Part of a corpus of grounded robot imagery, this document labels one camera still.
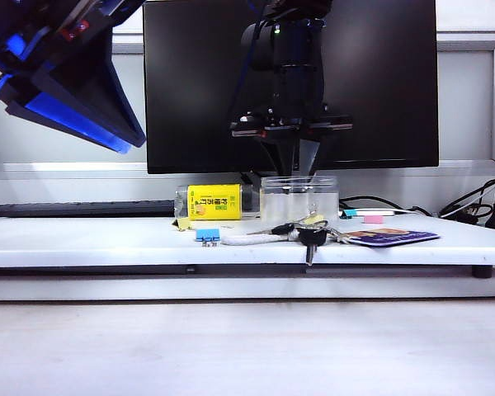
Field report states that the black-headed key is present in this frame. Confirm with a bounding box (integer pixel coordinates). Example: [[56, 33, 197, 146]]
[[246, 222, 295, 237], [297, 228, 328, 267]]

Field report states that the black computer monitor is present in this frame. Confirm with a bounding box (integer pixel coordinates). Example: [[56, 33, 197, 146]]
[[143, 0, 440, 175]]

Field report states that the yellow-labelled drink bottle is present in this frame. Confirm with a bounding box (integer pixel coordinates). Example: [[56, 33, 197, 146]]
[[174, 183, 262, 222]]

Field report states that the silver key ring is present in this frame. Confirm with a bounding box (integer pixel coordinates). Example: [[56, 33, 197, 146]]
[[295, 216, 356, 245]]

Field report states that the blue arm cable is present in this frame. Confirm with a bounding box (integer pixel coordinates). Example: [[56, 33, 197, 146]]
[[229, 0, 265, 115]]

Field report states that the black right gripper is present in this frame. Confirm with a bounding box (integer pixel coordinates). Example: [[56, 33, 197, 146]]
[[229, 102, 355, 175]]

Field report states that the round transparent plastic box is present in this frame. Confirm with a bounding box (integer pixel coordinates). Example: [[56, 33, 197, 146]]
[[259, 175, 340, 223]]

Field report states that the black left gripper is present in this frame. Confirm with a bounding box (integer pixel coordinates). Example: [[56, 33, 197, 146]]
[[0, 0, 147, 155]]

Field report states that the black monitor cable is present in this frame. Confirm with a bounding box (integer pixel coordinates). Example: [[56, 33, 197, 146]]
[[338, 193, 432, 218]]

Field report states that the blue binder clip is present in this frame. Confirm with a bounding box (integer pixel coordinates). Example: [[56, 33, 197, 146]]
[[194, 229, 222, 248]]

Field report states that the black cable bundle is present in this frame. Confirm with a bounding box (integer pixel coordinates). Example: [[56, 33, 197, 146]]
[[439, 177, 495, 226]]

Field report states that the purple card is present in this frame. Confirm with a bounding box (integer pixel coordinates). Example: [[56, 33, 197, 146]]
[[348, 229, 442, 249]]

